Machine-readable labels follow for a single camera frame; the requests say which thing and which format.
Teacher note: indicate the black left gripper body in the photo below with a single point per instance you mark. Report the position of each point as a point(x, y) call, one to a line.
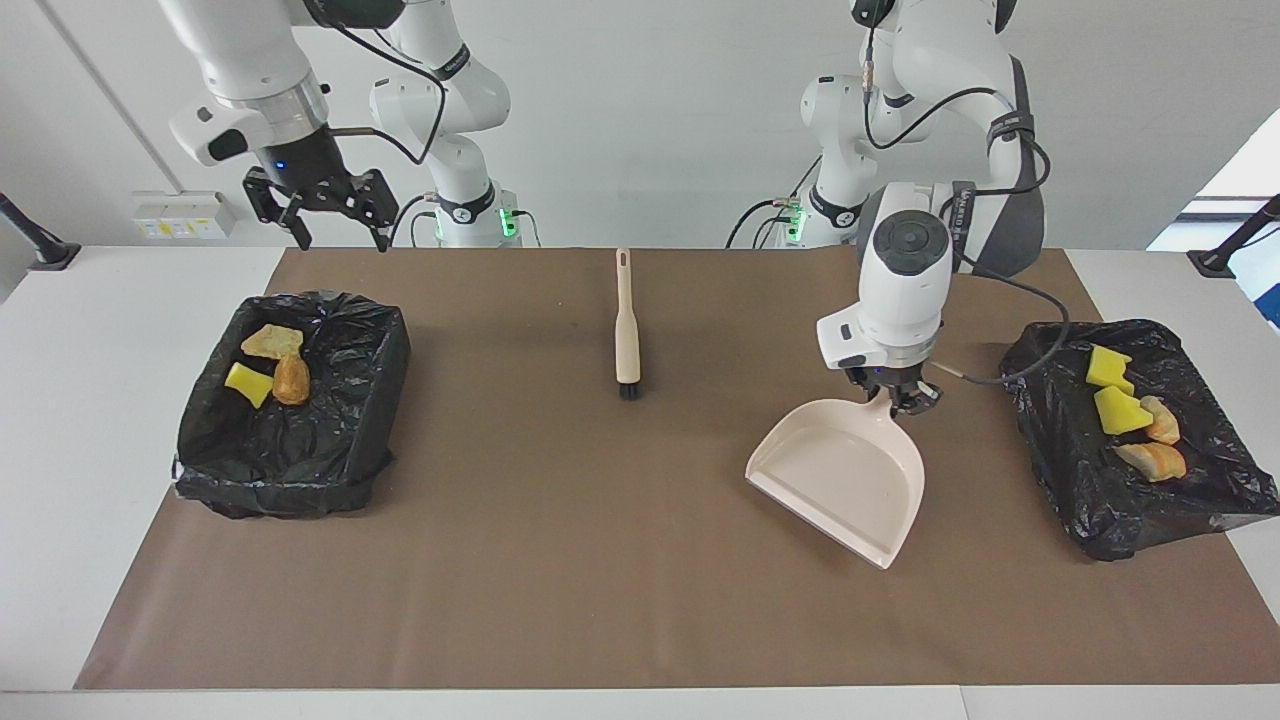
point(885, 378)

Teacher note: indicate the white wall socket box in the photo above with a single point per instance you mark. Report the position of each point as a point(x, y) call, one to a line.
point(185, 215)

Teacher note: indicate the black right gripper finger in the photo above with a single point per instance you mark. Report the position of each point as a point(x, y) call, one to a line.
point(375, 205)
point(280, 205)

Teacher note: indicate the orange striped croissant piece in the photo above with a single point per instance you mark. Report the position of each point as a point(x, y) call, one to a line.
point(1162, 420)

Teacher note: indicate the pink plastic dustpan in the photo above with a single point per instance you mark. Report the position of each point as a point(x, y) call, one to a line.
point(840, 480)

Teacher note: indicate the bin wrapped in black bag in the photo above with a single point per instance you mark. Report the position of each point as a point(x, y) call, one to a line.
point(1100, 490)

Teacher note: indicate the beige sponge chunk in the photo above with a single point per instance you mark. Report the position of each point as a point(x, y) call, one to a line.
point(270, 341)

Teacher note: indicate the open bin with black bag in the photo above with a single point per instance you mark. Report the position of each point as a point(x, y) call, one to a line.
point(330, 440)

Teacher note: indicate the beige hand brush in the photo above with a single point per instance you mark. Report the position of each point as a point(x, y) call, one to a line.
point(627, 330)

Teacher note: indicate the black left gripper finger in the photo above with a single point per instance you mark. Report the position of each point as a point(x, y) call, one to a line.
point(918, 398)
point(862, 385)

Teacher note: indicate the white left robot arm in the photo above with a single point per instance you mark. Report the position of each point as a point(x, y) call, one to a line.
point(905, 270)

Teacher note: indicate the brown paper table mat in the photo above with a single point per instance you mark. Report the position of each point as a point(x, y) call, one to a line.
point(640, 630)

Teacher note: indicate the yellow notched sponge chunk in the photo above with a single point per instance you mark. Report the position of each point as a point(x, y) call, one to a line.
point(1118, 412)

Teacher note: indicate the black clamp stand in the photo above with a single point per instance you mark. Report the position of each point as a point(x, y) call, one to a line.
point(1215, 262)
point(50, 252)

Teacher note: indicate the small beige bread chunk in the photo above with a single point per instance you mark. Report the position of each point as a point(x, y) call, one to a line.
point(1152, 460)

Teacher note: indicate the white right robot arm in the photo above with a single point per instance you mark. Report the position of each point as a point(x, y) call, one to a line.
point(455, 95)

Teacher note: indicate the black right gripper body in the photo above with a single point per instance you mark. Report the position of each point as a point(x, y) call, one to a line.
point(305, 165)

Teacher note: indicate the yellow green sponge strip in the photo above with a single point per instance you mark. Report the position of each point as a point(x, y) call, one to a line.
point(1107, 366)

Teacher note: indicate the orange bread roll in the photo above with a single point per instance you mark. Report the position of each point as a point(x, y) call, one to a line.
point(291, 382)

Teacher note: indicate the yellow sponge piece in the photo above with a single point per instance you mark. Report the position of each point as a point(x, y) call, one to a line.
point(247, 384)

